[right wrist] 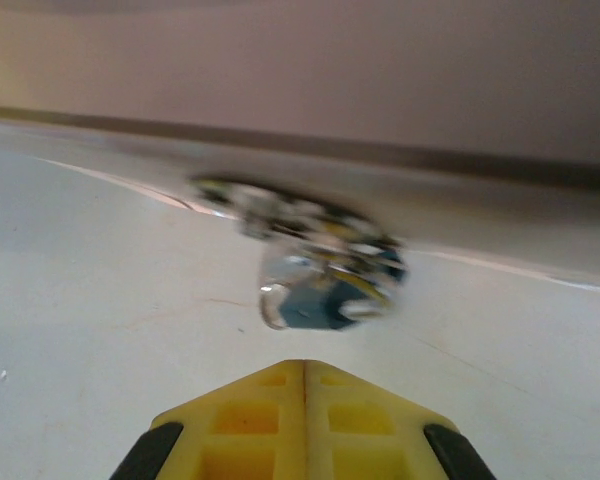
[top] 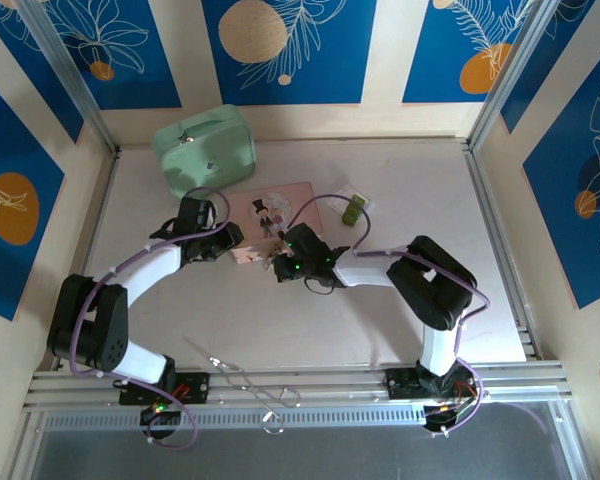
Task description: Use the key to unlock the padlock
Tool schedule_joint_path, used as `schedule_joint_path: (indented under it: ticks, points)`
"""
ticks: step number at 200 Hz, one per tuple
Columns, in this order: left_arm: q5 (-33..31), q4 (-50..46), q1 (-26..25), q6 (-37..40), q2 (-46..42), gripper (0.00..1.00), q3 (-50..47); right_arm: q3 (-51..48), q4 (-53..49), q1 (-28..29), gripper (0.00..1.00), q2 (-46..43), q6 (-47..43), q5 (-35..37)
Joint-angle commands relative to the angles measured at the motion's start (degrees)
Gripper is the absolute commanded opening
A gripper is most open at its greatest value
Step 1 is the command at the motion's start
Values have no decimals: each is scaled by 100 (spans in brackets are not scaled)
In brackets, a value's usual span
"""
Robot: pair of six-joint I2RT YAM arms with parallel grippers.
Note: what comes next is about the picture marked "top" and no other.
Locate mint green zipper pouch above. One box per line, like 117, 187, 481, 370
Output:
151, 103, 258, 202

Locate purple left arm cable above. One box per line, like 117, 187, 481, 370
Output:
68, 186, 232, 382

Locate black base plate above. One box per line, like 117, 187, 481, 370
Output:
385, 366, 482, 402
118, 371, 212, 407

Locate small green block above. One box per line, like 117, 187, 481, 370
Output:
341, 196, 367, 227

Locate aluminium side rail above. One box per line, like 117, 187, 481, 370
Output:
52, 148, 122, 372
462, 141, 546, 362

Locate pink tin box with couple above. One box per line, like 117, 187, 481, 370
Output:
226, 180, 327, 265

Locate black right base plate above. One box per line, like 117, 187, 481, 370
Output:
385, 366, 482, 402

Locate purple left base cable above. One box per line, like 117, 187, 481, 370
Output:
146, 394, 199, 452

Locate aluminium frame post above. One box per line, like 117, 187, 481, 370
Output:
15, 0, 120, 154
467, 0, 564, 149

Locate metal forceps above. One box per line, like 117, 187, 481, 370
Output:
181, 336, 302, 410

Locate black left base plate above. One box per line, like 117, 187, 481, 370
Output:
118, 371, 212, 407

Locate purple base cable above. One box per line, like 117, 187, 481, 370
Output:
427, 369, 487, 437
146, 394, 199, 452

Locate slotted grey cable duct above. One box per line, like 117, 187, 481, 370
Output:
43, 405, 427, 432

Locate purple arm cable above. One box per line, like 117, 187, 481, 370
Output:
68, 186, 232, 382
284, 193, 492, 401

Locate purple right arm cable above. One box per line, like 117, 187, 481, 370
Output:
284, 193, 492, 401

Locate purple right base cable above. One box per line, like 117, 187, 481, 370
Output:
427, 369, 487, 437

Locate aluminium front frame rail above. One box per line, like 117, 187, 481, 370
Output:
22, 360, 574, 412

